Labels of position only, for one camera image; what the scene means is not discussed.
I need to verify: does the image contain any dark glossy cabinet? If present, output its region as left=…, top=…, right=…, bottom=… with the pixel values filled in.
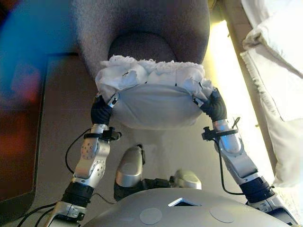
left=0, top=0, right=80, bottom=225

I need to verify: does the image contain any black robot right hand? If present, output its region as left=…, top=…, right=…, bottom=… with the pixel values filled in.
left=193, top=87, right=228, bottom=123

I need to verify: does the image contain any white fringed cushion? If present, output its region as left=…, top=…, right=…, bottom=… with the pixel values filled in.
left=95, top=54, right=214, bottom=131

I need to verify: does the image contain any black oblong object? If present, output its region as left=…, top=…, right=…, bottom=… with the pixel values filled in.
left=113, top=144, right=146, bottom=201

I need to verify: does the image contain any silver black robot right leg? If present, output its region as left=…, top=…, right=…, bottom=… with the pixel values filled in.
left=169, top=169, right=202, bottom=190

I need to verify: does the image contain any grey robot torso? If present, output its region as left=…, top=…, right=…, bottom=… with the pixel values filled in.
left=82, top=188, right=292, bottom=227

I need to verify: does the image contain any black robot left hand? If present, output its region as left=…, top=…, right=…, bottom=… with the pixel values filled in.
left=90, top=92, right=120, bottom=126

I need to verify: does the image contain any cream fringed bedspread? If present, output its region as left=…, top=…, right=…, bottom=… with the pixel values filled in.
left=240, top=44, right=303, bottom=187

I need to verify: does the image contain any white duvet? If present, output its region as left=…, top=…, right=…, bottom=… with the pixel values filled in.
left=242, top=14, right=303, bottom=79

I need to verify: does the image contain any grey fabric tub armchair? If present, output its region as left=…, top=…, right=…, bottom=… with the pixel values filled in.
left=71, top=0, right=211, bottom=79

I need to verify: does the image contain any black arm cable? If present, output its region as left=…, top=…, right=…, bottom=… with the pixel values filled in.
left=65, top=129, right=92, bottom=175
left=214, top=138, right=246, bottom=196

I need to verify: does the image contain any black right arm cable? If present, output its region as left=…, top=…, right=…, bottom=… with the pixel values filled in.
left=214, top=138, right=246, bottom=196

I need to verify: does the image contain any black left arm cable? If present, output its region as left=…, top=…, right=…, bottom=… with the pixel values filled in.
left=65, top=129, right=92, bottom=175

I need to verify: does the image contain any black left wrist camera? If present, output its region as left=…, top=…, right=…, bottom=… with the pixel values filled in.
left=83, top=127, right=122, bottom=142

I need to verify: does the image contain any bed with lit base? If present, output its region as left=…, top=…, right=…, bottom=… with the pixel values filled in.
left=213, top=0, right=303, bottom=187

